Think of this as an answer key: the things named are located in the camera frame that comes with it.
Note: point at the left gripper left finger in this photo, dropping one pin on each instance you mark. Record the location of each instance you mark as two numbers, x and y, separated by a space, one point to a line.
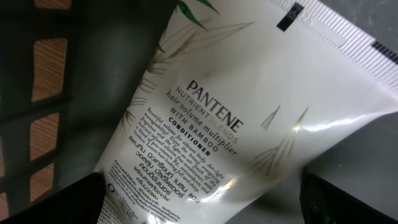
79 203

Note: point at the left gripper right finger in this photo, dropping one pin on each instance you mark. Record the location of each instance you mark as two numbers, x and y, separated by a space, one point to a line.
323 203

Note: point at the white conditioner tube gold cap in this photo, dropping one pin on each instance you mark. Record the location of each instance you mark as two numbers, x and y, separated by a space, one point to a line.
239 95

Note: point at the grey plastic shopping basket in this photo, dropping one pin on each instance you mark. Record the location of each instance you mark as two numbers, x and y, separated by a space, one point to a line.
68 73

